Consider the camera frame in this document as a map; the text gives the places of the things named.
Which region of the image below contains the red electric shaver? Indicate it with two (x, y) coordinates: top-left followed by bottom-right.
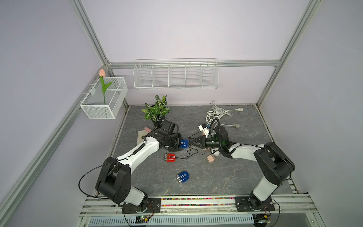
(164, 153), (176, 162)

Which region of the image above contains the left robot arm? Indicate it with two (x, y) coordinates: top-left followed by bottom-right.
(88, 120), (182, 212)

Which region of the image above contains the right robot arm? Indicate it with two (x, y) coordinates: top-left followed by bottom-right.
(194, 124), (296, 211)

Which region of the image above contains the white power strip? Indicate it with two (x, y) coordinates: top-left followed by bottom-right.
(213, 151), (220, 157)

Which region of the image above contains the pink charger cube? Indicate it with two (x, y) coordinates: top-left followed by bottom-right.
(207, 154), (216, 163)

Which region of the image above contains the potted green plant black vase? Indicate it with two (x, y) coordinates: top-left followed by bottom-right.
(141, 95), (171, 127)

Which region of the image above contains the cream hand-shaped holder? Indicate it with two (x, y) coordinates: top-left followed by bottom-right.
(137, 130), (156, 145)

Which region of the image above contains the pink artificial tulip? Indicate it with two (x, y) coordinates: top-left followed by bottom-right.
(99, 69), (112, 105)

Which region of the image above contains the white power cord bundle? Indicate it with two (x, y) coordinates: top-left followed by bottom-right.
(205, 100), (244, 129)

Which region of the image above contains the long white wire shelf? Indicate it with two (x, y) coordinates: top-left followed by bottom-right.
(133, 58), (219, 89)

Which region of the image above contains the white wire basket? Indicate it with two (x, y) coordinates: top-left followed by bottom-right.
(80, 77), (128, 119)

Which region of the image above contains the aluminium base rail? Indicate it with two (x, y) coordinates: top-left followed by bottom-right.
(80, 193), (318, 218)

